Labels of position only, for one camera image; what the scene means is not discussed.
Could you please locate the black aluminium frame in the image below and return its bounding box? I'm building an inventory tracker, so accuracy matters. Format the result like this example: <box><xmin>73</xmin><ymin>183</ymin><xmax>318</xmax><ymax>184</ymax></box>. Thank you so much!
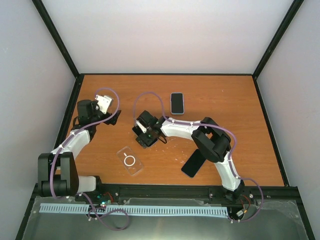
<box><xmin>15</xmin><ymin>0</ymin><xmax>315</xmax><ymax>240</ymax></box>

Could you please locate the blue phone black screen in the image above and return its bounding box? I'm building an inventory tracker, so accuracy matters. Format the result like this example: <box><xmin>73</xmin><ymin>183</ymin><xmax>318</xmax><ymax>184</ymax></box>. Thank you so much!
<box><xmin>170</xmin><ymin>92</ymin><xmax>185</xmax><ymax>114</ymax></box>

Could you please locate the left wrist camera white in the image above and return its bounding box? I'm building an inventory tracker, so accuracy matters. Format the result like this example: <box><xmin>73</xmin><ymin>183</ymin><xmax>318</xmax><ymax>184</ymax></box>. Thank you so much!
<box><xmin>95</xmin><ymin>94</ymin><xmax>113</xmax><ymax>114</ymax></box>

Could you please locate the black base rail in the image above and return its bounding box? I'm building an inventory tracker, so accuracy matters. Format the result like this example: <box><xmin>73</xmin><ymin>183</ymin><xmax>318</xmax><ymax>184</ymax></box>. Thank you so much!
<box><xmin>33</xmin><ymin>182</ymin><xmax>300</xmax><ymax>207</ymax></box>

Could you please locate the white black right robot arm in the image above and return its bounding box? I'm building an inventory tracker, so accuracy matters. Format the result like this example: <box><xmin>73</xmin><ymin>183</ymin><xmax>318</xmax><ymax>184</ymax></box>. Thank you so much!
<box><xmin>132</xmin><ymin>110</ymin><xmax>245</xmax><ymax>203</ymax></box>

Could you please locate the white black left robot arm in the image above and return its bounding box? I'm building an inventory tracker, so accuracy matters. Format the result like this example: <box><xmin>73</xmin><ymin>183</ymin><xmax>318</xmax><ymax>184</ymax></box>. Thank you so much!
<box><xmin>37</xmin><ymin>95</ymin><xmax>121</xmax><ymax>202</ymax></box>

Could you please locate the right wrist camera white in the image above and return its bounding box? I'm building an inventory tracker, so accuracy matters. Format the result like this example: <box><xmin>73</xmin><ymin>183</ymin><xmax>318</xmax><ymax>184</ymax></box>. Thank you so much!
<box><xmin>135</xmin><ymin>120</ymin><xmax>147</xmax><ymax>134</ymax></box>

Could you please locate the light blue cable duct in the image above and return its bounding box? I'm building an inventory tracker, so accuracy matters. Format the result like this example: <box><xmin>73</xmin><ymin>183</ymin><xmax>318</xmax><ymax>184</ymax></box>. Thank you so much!
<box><xmin>38</xmin><ymin>203</ymin><xmax>228</xmax><ymax>218</ymax></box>

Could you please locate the light blue phone case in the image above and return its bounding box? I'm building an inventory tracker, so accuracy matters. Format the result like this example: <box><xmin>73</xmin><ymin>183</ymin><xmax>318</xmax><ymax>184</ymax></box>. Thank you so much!
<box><xmin>170</xmin><ymin>92</ymin><xmax>185</xmax><ymax>116</ymax></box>

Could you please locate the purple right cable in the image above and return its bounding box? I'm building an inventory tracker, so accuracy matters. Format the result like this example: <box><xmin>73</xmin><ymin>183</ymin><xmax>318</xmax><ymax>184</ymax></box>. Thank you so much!
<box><xmin>133</xmin><ymin>91</ymin><xmax>265</xmax><ymax>223</ymax></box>

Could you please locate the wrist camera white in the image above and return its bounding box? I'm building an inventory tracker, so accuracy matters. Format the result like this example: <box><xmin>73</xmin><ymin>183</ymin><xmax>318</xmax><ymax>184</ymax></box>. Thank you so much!
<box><xmin>95</xmin><ymin>94</ymin><xmax>113</xmax><ymax>114</ymax></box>
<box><xmin>135</xmin><ymin>120</ymin><xmax>147</xmax><ymax>134</ymax></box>

